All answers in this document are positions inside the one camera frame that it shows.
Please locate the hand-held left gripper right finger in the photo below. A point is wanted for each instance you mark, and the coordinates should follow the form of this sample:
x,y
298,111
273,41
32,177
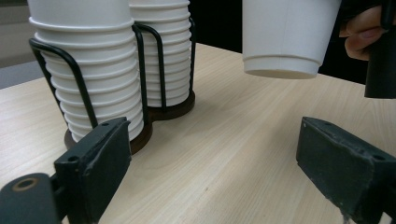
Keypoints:
x,y
345,161

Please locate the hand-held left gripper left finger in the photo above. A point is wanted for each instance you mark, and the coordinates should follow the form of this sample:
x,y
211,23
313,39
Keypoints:
x,y
93,168

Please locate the short stack of white cups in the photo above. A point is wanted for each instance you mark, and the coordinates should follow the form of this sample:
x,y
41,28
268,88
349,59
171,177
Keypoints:
x,y
109,77

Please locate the single white paper cup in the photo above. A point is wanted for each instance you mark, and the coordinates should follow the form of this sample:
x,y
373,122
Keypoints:
x,y
286,37

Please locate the tall stack of white cups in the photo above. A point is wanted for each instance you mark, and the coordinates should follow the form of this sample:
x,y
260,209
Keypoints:
x,y
176,62

